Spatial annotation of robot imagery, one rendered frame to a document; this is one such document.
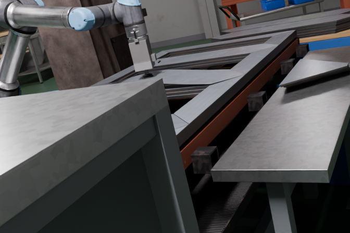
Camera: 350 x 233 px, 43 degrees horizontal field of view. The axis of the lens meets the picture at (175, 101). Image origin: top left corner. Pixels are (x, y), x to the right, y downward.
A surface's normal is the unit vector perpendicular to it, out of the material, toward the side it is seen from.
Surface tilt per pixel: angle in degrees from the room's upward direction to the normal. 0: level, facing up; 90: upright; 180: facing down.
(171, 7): 90
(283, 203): 90
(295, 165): 0
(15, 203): 90
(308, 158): 0
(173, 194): 90
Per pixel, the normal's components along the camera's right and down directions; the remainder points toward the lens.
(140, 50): -0.07, 0.27
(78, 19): -0.43, 0.28
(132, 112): 0.87, -0.08
